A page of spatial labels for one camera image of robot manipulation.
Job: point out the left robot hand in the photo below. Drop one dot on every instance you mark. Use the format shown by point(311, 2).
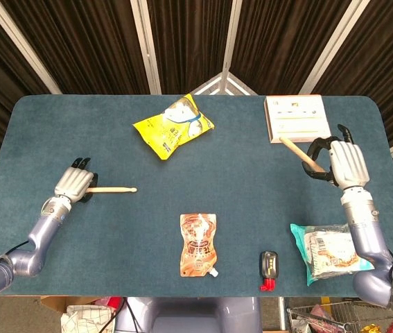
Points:
point(73, 182)

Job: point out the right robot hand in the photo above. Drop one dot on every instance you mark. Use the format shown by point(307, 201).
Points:
point(350, 166)

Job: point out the wooden drumstick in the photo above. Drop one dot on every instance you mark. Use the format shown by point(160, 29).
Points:
point(113, 189)
point(296, 151)

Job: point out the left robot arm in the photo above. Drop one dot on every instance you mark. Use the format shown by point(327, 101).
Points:
point(40, 239)

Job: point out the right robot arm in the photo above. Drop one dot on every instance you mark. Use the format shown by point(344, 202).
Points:
point(366, 236)

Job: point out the blue felt table mat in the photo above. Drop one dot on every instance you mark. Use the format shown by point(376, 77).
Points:
point(113, 236)

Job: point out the white flat cardboard box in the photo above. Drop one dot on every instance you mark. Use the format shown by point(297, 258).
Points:
point(296, 118)

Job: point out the teal noodle packet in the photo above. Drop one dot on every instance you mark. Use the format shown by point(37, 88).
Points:
point(324, 249)

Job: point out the yellow snack bag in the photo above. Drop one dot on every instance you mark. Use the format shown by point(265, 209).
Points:
point(168, 128)

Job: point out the brown cardboard box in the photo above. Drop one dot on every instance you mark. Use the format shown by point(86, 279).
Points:
point(57, 302)

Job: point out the red bag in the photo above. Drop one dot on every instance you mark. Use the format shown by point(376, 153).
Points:
point(113, 301)

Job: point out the black and red device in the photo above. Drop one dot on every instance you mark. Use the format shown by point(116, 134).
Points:
point(269, 267)

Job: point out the white checked cloth bag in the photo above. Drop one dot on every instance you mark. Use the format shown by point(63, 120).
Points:
point(85, 319)

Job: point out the dark brown curtain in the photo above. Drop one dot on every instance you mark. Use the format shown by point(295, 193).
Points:
point(95, 45)

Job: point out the orange peanut butter pouch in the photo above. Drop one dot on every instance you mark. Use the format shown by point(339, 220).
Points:
point(198, 243)

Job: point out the pink packet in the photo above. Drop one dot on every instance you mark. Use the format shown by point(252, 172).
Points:
point(321, 312)

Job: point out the white partition triangular foot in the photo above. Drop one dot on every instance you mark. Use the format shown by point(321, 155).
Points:
point(224, 83)

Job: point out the yellow small item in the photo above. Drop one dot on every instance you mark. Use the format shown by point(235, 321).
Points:
point(369, 329)

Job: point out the grey robot torso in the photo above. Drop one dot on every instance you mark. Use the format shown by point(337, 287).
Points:
point(189, 315)

